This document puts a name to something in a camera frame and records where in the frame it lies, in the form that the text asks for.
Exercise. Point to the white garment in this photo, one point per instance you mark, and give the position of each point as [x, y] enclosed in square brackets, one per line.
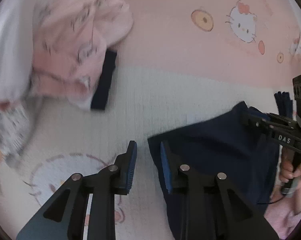
[7, 55]

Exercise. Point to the person's right hand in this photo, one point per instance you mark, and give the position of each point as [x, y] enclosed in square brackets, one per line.
[286, 170]

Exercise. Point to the navy white-striped pants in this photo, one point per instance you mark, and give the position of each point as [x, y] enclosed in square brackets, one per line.
[215, 140]

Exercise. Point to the sofa with pink cartoon cover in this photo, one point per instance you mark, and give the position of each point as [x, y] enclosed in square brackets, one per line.
[165, 80]

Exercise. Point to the pink printed garment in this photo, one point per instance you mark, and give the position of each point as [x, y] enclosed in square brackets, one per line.
[70, 42]

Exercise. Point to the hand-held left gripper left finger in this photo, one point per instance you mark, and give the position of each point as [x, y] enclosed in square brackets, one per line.
[131, 166]

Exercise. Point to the grey printed cloth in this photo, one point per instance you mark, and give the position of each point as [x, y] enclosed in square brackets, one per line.
[9, 130]

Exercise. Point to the folded dark garment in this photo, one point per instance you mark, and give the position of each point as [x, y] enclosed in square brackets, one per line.
[284, 105]

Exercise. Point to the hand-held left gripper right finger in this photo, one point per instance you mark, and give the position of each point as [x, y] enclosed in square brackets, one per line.
[165, 170]

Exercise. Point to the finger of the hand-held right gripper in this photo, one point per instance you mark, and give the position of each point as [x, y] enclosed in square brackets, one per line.
[283, 122]
[256, 122]

